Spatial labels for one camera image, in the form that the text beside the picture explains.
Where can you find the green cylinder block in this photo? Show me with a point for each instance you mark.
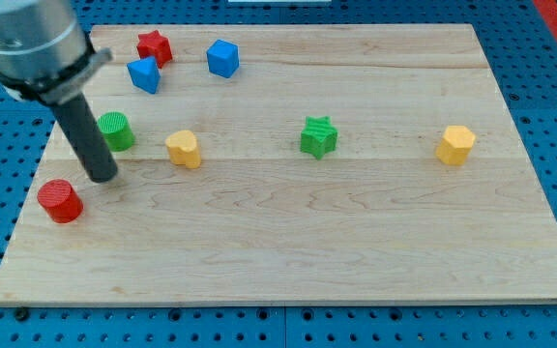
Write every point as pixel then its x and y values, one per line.
pixel 116 131

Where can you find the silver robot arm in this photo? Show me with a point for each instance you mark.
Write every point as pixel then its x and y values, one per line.
pixel 45 55

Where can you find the green star block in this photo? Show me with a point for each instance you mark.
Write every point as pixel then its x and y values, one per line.
pixel 318 136

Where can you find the yellow heart block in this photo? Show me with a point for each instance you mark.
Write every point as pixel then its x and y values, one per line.
pixel 182 148

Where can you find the red star block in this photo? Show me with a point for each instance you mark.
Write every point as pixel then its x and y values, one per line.
pixel 154 44

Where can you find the wooden board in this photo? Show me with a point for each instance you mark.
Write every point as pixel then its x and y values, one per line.
pixel 378 221

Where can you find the blue cube block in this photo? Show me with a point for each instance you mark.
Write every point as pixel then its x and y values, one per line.
pixel 223 58

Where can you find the blue triangle block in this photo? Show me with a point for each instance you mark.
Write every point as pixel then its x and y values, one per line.
pixel 144 74

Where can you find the yellow hexagon block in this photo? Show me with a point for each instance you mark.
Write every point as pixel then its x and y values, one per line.
pixel 455 145

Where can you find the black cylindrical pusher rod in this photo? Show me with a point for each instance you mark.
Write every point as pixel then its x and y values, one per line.
pixel 80 127

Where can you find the red cylinder block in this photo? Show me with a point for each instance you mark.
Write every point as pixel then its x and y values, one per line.
pixel 60 201

